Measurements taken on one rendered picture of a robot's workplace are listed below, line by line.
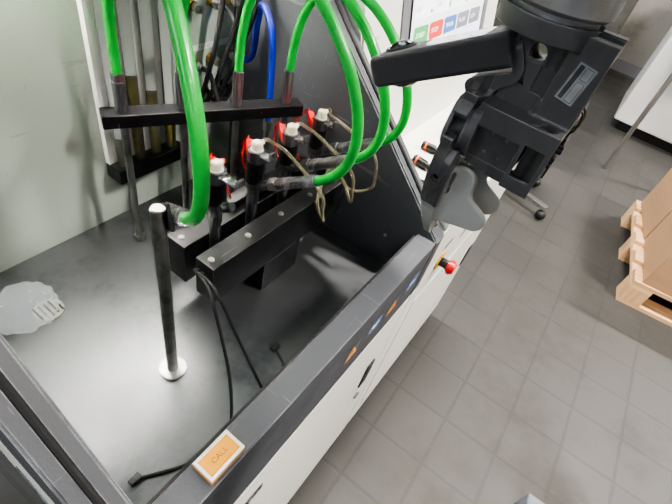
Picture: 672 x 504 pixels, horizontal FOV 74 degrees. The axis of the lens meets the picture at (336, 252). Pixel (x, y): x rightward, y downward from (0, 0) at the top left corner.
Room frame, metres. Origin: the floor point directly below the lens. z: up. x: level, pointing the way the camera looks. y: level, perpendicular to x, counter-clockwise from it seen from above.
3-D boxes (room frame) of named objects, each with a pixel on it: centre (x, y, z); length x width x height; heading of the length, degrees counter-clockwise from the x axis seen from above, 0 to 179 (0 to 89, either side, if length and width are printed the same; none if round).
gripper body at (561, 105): (0.35, -0.10, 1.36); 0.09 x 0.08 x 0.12; 65
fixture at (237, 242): (0.59, 0.14, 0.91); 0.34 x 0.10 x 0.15; 155
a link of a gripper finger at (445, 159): (0.34, -0.07, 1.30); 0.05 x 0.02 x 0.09; 155
